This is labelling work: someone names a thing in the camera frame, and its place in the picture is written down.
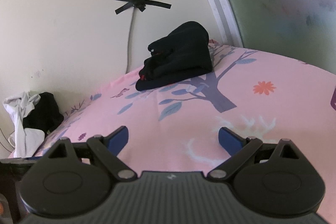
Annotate pink floral bed sheet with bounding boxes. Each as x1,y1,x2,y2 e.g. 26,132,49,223
36,44,335,223

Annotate black red patterned sock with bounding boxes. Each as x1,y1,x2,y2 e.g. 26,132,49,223
135,21,213,91

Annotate black garment by wall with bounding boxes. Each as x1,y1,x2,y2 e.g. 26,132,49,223
23,92,64,136

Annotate white garment pile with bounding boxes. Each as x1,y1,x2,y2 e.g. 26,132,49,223
3,92,45,158

